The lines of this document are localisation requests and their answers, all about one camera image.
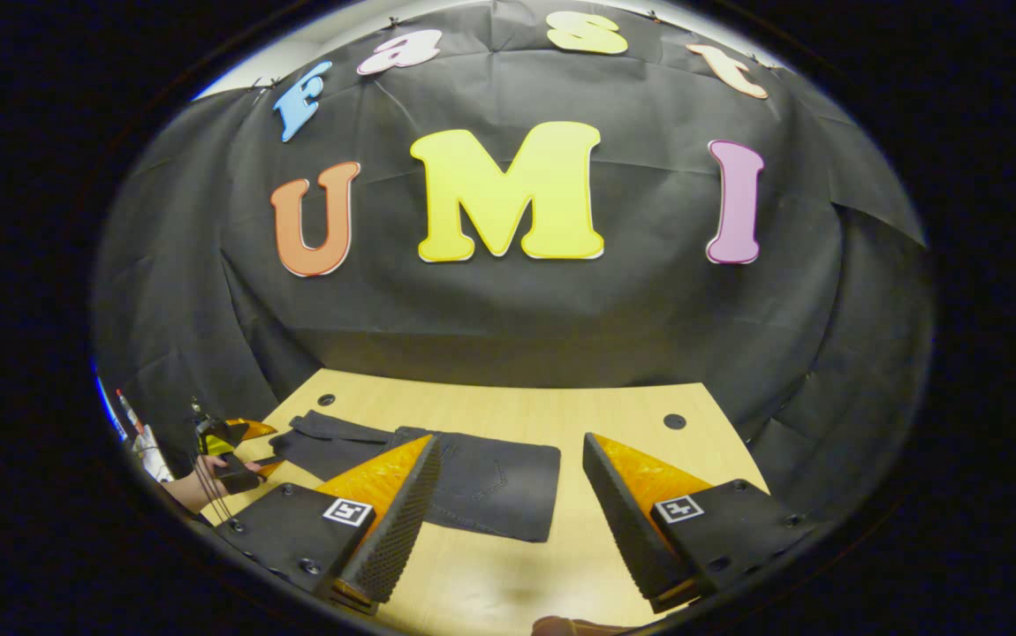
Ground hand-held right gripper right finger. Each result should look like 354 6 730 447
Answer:
582 431 827 615

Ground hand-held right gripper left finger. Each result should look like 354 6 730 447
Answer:
216 433 444 617

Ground black jeans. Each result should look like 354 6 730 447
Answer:
269 411 562 543

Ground white and red object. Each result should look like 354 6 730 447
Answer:
115 387 175 484

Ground black backdrop cloth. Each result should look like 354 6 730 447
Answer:
91 0 937 531

